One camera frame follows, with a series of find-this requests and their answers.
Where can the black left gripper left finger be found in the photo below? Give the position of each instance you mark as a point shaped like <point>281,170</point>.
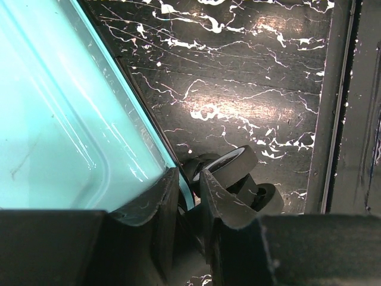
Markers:
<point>154,214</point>

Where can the teal and pink kids suitcase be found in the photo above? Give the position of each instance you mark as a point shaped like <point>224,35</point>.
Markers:
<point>75,134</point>

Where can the black marble pattern mat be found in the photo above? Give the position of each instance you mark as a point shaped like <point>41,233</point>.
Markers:
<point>222,74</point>

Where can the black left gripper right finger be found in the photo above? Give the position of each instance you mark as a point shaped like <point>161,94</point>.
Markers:
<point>226,221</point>

